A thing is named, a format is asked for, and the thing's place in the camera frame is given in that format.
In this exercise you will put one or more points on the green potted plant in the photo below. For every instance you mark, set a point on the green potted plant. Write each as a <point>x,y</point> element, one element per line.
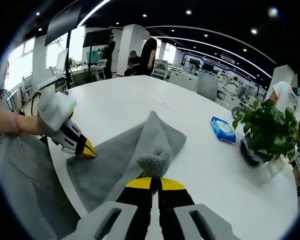
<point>270,127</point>

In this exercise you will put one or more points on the grey chair back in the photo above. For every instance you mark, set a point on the grey chair back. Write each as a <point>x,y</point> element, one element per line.
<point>208,86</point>

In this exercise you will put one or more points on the grey mesh office chair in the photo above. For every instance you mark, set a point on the grey mesh office chair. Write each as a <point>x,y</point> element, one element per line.
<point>27,180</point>

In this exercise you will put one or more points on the blue wet wipes packet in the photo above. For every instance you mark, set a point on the blue wet wipes packet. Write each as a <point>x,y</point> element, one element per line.
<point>223,130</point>

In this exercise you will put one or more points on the black screen on stand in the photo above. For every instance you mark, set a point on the black screen on stand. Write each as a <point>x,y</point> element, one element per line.
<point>62,25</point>

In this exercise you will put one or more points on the clear glass vase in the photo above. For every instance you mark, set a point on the clear glass vase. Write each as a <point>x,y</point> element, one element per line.
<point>275,167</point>

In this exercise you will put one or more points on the white office chair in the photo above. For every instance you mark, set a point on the white office chair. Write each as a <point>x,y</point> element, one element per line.
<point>160,70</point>

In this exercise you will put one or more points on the grey towel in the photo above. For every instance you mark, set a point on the grey towel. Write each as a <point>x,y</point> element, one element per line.
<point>125,150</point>

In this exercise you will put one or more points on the grey round plant pot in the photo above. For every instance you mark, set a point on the grey round plant pot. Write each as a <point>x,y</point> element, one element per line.
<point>252,153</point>

